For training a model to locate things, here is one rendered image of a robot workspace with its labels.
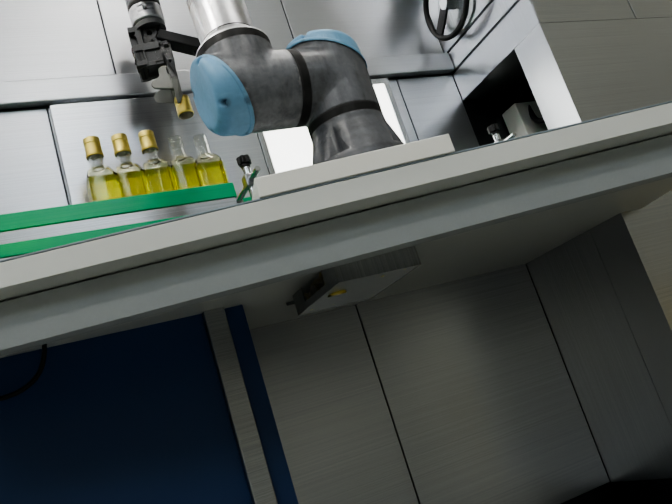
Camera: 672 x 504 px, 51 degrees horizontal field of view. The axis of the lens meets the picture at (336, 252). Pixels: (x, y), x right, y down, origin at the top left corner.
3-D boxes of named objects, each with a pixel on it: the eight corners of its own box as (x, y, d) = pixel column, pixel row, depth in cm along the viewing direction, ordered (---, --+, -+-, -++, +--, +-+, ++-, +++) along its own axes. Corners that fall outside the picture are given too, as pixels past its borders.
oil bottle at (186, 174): (214, 250, 151) (190, 161, 156) (220, 241, 146) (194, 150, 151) (189, 254, 149) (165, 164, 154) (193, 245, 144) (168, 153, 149)
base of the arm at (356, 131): (427, 147, 100) (405, 87, 102) (329, 166, 95) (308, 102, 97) (394, 189, 113) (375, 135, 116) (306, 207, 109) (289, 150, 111)
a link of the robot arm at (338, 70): (394, 95, 103) (366, 18, 107) (311, 105, 98) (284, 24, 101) (365, 134, 114) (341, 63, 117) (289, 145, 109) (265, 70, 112)
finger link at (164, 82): (157, 107, 152) (148, 75, 155) (184, 102, 153) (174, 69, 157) (155, 99, 149) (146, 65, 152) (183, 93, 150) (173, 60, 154)
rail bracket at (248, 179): (252, 231, 148) (237, 178, 151) (274, 200, 134) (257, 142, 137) (239, 233, 147) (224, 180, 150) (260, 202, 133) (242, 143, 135)
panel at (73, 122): (421, 190, 192) (382, 83, 200) (426, 186, 190) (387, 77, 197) (80, 247, 153) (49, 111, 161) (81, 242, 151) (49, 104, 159)
